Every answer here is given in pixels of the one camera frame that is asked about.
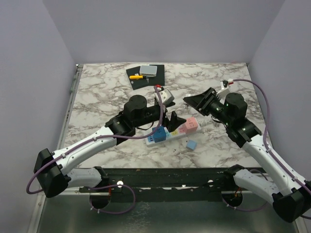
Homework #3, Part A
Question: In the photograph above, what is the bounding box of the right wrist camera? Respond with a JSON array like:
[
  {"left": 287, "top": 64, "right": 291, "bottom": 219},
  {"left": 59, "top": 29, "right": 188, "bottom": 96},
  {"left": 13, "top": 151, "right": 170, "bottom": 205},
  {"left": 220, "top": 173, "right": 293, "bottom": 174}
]
[{"left": 217, "top": 79, "right": 234, "bottom": 99}]

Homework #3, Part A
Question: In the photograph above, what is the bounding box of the purple cable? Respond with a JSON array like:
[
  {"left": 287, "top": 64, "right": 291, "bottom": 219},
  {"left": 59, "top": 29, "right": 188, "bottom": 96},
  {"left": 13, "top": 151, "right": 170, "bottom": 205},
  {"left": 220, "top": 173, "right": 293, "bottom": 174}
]
[
  {"left": 26, "top": 84, "right": 168, "bottom": 215},
  {"left": 227, "top": 79, "right": 311, "bottom": 219}
]

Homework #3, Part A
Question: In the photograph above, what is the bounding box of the white multicolour power strip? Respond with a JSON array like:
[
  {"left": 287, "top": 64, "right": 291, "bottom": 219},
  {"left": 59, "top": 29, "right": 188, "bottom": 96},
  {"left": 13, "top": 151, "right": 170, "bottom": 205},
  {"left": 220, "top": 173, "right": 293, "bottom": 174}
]
[{"left": 143, "top": 125, "right": 202, "bottom": 147}]

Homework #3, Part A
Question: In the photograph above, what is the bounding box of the light blue plug adapter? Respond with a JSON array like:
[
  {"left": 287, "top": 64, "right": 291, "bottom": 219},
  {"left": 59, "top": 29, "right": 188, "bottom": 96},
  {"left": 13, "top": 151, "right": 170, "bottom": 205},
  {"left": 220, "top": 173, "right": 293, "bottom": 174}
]
[{"left": 186, "top": 140, "right": 197, "bottom": 151}]

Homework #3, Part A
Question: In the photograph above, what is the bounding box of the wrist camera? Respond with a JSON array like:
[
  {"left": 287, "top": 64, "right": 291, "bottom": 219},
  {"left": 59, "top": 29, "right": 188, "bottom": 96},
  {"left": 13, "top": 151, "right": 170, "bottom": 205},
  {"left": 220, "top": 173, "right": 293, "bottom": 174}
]
[
  {"left": 155, "top": 85, "right": 175, "bottom": 107},
  {"left": 217, "top": 79, "right": 234, "bottom": 99}
]

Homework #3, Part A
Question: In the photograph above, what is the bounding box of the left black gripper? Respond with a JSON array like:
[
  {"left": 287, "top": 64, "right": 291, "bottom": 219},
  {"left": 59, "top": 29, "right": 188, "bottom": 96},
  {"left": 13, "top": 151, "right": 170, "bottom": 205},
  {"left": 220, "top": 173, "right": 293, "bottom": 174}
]
[{"left": 134, "top": 101, "right": 187, "bottom": 132}]

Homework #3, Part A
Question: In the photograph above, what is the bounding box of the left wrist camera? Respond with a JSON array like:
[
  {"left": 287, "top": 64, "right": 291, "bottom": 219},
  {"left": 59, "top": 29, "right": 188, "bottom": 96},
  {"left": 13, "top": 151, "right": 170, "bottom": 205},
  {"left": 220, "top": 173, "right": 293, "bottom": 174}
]
[{"left": 155, "top": 85, "right": 175, "bottom": 107}]

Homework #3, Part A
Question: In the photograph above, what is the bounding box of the grey white box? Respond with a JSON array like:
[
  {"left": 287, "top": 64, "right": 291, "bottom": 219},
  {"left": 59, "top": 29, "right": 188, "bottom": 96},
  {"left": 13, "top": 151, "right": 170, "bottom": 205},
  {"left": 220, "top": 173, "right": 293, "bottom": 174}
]
[{"left": 139, "top": 65, "right": 157, "bottom": 77}]

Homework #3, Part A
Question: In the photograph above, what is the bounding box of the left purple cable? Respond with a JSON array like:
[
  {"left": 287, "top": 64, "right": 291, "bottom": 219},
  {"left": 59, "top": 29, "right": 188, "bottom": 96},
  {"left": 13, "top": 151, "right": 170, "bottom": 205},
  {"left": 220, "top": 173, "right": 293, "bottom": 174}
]
[{"left": 26, "top": 84, "right": 168, "bottom": 215}]

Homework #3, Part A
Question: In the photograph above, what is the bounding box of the aluminium frame rail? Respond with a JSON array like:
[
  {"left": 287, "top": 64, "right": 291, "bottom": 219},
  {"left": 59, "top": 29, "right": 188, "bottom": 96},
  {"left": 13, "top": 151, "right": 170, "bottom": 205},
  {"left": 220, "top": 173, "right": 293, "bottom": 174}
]
[{"left": 72, "top": 186, "right": 256, "bottom": 195}]

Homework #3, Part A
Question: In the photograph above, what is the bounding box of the dark blue cube socket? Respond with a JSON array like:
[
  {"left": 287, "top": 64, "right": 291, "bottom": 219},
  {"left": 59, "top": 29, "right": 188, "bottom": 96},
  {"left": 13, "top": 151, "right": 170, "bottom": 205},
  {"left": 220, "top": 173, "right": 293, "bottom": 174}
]
[{"left": 153, "top": 126, "right": 167, "bottom": 143}]

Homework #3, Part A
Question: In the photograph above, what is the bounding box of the yellow utility knife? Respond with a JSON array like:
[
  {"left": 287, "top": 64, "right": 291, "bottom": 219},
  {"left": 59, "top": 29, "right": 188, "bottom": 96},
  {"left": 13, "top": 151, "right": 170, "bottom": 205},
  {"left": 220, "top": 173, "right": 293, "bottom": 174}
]
[{"left": 129, "top": 75, "right": 144, "bottom": 80}]

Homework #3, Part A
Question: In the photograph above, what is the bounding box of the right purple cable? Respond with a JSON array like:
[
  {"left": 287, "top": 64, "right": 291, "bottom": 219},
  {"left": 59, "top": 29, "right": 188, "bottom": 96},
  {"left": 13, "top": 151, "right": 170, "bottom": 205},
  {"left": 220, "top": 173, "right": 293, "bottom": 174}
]
[{"left": 227, "top": 79, "right": 311, "bottom": 219}]

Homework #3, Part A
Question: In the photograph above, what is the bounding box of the black foam mat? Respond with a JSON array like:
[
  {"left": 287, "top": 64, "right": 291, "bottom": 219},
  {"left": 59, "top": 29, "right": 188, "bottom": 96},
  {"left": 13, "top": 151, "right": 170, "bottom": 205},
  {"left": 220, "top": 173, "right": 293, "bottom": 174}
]
[{"left": 126, "top": 64, "right": 165, "bottom": 90}]

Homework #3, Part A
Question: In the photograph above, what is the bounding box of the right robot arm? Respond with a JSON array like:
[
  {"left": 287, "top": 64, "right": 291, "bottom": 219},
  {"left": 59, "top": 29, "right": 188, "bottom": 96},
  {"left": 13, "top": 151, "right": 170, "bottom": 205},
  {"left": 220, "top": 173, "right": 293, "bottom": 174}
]
[{"left": 183, "top": 88, "right": 311, "bottom": 223}]

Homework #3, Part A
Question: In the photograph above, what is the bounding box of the pink cube socket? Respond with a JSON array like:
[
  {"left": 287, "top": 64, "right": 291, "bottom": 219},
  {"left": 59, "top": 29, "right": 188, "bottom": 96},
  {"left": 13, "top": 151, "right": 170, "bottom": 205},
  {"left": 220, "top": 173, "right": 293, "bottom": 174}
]
[{"left": 182, "top": 117, "right": 198, "bottom": 134}]

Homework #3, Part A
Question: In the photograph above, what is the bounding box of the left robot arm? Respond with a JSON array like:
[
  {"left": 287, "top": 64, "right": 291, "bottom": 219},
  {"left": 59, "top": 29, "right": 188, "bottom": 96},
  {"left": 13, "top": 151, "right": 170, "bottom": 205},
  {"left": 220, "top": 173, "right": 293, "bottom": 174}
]
[{"left": 34, "top": 95, "right": 186, "bottom": 198}]

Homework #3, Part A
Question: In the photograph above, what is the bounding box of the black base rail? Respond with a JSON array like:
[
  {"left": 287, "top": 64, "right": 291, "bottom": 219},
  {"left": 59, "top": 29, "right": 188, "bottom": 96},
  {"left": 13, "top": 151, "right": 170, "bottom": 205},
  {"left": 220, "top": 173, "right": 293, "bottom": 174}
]
[{"left": 86, "top": 168, "right": 243, "bottom": 208}]

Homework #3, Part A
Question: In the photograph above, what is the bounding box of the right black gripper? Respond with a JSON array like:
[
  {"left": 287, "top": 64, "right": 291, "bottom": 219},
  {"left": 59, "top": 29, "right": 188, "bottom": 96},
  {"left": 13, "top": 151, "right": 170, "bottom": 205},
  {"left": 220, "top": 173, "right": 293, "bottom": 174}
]
[{"left": 184, "top": 87, "right": 232, "bottom": 126}]

